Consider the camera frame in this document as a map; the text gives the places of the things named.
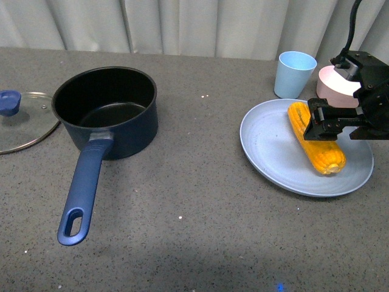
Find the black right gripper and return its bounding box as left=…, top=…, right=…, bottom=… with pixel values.
left=303, top=51, right=388, bottom=141

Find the yellow corn cob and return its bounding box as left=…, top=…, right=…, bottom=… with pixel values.
left=287, top=102, right=346, bottom=175

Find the glass lid blue knob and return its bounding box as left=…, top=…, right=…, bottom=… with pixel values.
left=1, top=89, right=60, bottom=155

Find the pink bowl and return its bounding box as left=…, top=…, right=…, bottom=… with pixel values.
left=316, top=65, right=361, bottom=108

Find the light blue plate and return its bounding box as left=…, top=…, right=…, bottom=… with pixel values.
left=239, top=99, right=374, bottom=197

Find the light blue cup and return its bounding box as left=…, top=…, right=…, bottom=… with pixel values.
left=274, top=51, right=317, bottom=99

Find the grey curtain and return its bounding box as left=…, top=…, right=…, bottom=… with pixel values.
left=0, top=0, right=389, bottom=67

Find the dark blue saucepan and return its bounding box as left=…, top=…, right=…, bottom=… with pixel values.
left=52, top=66, right=158, bottom=246

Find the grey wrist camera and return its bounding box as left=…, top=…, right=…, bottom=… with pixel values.
left=334, top=57, right=360, bottom=82

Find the black cable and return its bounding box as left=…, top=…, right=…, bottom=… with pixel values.
left=331, top=0, right=364, bottom=69

